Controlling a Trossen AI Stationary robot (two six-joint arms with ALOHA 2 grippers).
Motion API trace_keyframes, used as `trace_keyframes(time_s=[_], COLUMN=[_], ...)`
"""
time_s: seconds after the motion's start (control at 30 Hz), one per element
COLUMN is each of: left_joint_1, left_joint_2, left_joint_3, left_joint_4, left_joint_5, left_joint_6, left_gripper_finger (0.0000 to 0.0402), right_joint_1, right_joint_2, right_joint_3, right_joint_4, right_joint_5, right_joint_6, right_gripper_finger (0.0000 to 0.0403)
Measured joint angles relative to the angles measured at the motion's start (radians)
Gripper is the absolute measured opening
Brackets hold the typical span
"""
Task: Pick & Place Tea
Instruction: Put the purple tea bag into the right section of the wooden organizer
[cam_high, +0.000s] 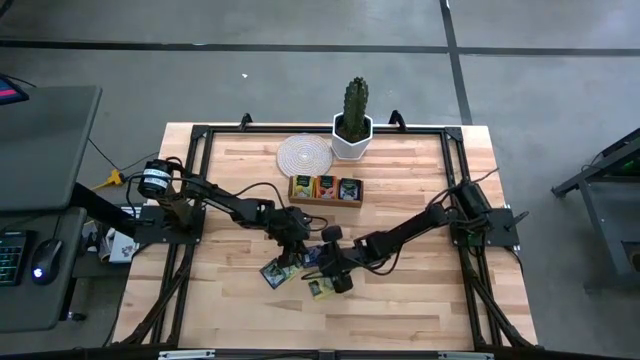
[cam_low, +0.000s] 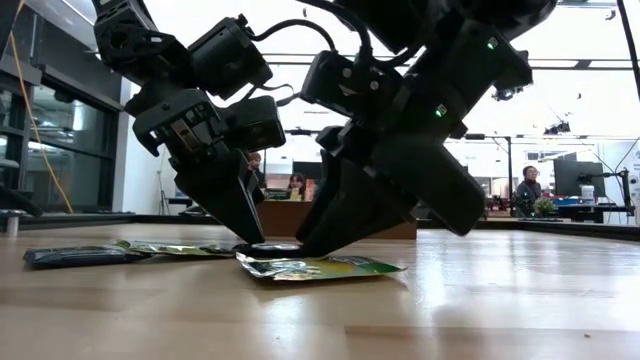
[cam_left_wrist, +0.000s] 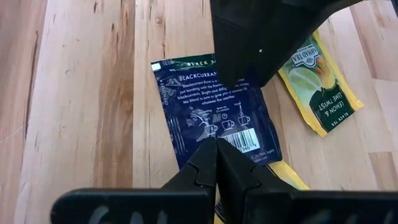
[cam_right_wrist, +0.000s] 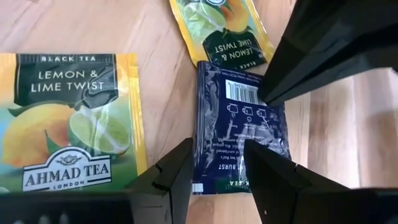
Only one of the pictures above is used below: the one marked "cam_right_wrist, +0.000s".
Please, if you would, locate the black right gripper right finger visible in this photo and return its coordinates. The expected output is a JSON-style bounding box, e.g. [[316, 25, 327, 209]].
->
[[243, 139, 398, 224]]

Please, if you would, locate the lemon lime tea bag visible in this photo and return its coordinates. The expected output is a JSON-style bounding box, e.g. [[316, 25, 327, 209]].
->
[[0, 52, 149, 194], [169, 0, 276, 71]]

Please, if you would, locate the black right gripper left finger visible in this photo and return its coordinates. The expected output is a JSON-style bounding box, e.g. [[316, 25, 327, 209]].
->
[[0, 138, 195, 224]]

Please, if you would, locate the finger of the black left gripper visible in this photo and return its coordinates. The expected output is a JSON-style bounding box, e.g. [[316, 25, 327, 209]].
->
[[257, 29, 398, 107], [282, 0, 398, 40]]

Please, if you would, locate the blackcurrant burst tea bag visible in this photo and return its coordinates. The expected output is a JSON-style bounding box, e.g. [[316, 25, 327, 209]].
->
[[191, 60, 292, 195]]

